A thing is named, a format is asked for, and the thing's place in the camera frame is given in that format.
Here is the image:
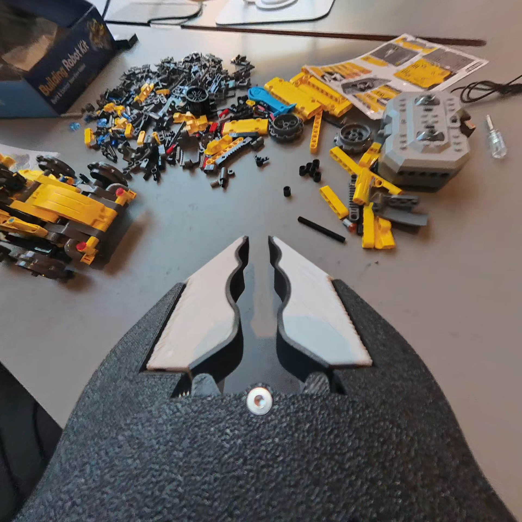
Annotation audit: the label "pile of small building parts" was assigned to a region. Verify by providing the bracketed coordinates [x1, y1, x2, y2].
[82, 51, 270, 190]

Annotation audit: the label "short yellow beam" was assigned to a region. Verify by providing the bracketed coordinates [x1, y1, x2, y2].
[319, 185, 350, 220]

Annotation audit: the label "heap of yellow grey beams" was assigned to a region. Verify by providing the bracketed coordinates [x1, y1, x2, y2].
[330, 141, 429, 250]

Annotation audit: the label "blue separator tool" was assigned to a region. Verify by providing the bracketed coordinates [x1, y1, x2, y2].
[248, 86, 296, 117]

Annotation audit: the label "black gear rack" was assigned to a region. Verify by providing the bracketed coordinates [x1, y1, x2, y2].
[204, 136, 265, 168]

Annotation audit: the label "black spoked wheel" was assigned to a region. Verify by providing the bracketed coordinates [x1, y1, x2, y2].
[185, 86, 213, 115]

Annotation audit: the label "stack of yellow wide beams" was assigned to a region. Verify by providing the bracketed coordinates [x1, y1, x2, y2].
[264, 65, 353, 119]

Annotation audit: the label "blue kit box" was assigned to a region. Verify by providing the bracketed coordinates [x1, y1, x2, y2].
[0, 0, 139, 119]

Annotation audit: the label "cluster of black bushes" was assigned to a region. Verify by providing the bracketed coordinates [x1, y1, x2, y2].
[299, 160, 323, 183]

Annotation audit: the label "grey hub toothed wheel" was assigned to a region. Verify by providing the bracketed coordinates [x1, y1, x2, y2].
[334, 122, 374, 154]

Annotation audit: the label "yellow sticker sheet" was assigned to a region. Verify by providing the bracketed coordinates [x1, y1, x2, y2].
[304, 33, 489, 120]

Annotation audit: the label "thin yellow holed beam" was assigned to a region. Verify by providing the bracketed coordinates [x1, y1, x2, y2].
[310, 112, 324, 154]

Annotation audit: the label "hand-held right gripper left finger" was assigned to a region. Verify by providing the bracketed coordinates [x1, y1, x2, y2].
[146, 236, 249, 386]

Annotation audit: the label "black axle rod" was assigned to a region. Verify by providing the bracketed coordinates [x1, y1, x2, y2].
[297, 216, 346, 244]

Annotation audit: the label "small clear screwdriver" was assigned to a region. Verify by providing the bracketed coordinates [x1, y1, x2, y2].
[485, 115, 507, 160]

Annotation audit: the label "white stand base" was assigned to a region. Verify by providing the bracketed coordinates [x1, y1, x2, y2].
[215, 0, 336, 26]

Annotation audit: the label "dark grey pin connectors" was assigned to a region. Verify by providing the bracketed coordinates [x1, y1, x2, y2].
[210, 167, 237, 189]

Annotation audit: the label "grey battery box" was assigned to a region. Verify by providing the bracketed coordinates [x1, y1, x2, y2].
[377, 91, 476, 192]

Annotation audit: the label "instruction booklet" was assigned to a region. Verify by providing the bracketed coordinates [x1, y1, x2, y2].
[0, 144, 60, 161]

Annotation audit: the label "yellow rectangular panel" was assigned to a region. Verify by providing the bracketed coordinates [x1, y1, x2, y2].
[221, 118, 270, 137]

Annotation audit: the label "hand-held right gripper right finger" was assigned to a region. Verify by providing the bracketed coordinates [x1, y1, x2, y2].
[268, 236, 372, 386]

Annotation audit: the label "yellow toy vehicle model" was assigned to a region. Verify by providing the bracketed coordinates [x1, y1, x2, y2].
[0, 153, 137, 282]

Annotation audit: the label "black usb cable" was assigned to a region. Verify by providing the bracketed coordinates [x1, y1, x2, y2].
[450, 73, 522, 104]

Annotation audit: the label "dark grey toothed wheel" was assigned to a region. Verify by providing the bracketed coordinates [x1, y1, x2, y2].
[268, 113, 304, 143]

